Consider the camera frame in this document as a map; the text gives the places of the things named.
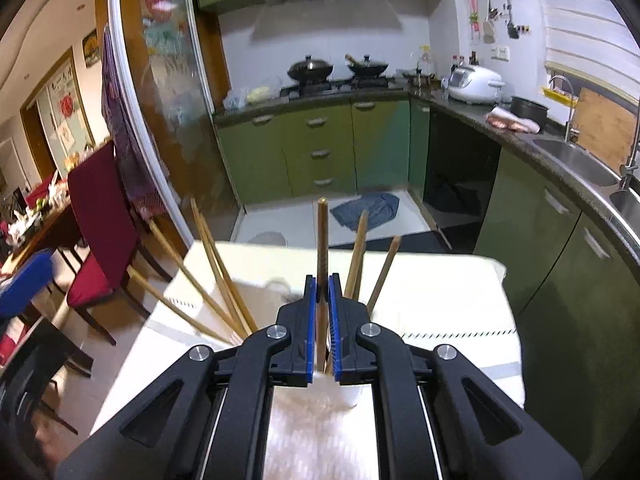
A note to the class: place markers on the clear oil bottle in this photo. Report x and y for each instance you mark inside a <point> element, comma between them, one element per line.
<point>425,62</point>

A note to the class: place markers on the steel kitchen sink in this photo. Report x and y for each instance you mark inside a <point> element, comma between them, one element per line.
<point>580,160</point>

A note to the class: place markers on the pink hanging kitchen tool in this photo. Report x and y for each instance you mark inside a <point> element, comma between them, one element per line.
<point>473,17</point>

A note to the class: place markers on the small steel pot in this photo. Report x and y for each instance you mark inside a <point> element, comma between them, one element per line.
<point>417,80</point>

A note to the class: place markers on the white patterned tablecloth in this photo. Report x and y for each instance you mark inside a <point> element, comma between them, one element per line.
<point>450,360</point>

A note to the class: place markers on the black hanging spatula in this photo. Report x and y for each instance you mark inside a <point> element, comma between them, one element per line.
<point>512,27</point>

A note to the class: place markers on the grey floor cloth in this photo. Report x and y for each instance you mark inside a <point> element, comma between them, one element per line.
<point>267,239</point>

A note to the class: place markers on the black wok with spatula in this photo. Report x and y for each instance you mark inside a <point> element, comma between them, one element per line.
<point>370,67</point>

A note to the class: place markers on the white rice cooker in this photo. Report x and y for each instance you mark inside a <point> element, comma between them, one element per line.
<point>472,82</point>

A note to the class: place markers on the black wok with lid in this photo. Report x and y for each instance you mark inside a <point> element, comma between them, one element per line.
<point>310,67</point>

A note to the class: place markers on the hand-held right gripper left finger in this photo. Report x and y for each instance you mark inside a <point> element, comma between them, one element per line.
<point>311,330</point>

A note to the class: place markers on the yellow sponge rack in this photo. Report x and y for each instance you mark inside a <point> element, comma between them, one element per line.
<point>557,96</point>

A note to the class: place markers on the blue floor cloth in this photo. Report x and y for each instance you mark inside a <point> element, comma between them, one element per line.
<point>370,210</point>

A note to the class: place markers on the white slotted plastic utensil basket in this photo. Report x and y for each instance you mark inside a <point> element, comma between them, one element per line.
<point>350,394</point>

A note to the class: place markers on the white hanging spatula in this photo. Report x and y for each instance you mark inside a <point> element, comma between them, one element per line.
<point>489,30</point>

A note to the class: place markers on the olive brown chopstick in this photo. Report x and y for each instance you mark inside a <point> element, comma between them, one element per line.
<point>190,280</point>
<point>175,307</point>

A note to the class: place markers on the steel gooseneck faucet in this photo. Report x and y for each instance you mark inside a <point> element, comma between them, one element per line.
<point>569,110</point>

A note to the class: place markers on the clear plastic bag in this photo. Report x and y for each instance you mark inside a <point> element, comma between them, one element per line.
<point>257,92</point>

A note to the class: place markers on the black gas stove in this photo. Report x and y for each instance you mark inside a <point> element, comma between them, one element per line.
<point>340,86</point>

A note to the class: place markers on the wooden dining table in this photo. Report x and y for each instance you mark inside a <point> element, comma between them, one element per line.
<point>50,230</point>

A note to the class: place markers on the green base cabinet with drawers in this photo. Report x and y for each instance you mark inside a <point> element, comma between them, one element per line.
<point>320,150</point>

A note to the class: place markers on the dark brown ridged chopstick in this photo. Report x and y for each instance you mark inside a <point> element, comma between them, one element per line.
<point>323,240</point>

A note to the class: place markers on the framed wall picture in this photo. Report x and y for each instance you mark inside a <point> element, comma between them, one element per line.
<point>90,49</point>

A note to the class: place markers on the white window blind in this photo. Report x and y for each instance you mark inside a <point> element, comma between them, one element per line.
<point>585,25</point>

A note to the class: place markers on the wall notice board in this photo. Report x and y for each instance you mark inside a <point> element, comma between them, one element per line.
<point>65,110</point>

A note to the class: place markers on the pink wrapped meat packet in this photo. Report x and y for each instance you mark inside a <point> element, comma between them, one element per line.
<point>505,122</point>

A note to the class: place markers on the dark stone countertop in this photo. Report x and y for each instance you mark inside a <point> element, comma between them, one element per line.
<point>465,111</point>

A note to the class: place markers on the blue chair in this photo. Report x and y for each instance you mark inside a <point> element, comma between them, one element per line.
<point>25,285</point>

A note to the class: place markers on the light bamboo chopstick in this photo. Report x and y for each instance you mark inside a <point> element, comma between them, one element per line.
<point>231,296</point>
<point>207,245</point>

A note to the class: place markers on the steel tap column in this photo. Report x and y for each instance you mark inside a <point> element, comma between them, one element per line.
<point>634,160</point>

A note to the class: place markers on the red covered dining chair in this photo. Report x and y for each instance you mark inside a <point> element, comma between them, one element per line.
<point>95,185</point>

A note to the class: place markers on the black inner pot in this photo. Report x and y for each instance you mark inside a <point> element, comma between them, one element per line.
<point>527,109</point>

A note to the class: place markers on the group of condiment bottles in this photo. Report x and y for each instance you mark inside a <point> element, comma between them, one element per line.
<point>462,62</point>

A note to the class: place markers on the sliding glass door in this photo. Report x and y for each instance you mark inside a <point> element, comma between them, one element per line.
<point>170,85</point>

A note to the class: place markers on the purple patterned hanging cloth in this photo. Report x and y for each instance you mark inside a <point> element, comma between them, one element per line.
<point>125,125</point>

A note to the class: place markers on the wooden cutting board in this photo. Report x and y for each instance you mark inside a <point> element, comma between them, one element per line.
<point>607,130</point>

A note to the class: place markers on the white wall socket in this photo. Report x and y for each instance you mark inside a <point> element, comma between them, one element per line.
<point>500,53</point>

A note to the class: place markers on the black chair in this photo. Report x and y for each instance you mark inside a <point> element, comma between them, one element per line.
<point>40,355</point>

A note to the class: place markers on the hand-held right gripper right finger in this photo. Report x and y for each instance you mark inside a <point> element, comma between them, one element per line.
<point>334,330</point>

